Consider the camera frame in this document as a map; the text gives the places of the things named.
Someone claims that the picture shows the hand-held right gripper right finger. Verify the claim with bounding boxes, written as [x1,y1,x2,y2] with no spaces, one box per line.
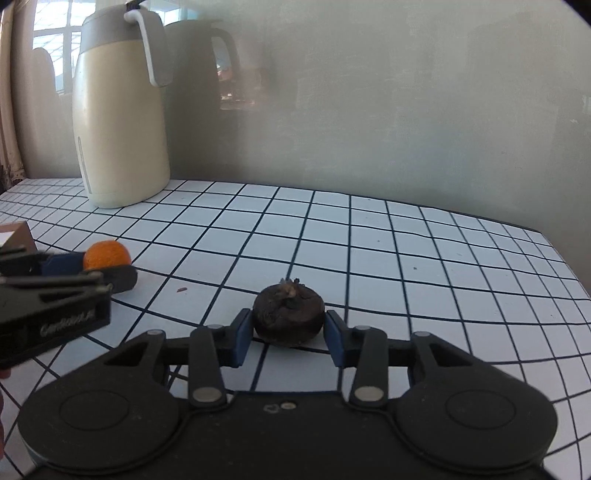
[323,309,477,409]

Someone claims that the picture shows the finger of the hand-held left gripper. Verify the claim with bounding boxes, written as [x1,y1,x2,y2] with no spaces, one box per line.
[0,264,139,296]
[0,246,86,278]

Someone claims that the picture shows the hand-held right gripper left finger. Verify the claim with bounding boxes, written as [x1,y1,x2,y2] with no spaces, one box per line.
[102,308,254,409]

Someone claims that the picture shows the medium orange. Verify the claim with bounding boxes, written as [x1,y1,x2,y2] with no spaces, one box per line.
[83,240,131,271]

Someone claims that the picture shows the shallow brown cardboard box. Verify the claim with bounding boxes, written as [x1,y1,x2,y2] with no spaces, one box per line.
[0,221,36,255]

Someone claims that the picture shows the dark mangosteen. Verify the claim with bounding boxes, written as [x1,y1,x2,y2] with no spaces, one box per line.
[253,277,325,348]

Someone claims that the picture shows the white black grid tablecloth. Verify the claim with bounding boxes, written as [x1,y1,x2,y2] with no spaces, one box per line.
[0,178,591,480]

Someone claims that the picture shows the beige patterned curtain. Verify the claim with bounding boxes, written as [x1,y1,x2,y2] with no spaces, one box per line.
[0,9,26,188]

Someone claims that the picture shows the cream and grey thermos jug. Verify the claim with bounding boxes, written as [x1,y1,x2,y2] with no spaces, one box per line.
[71,0,174,210]

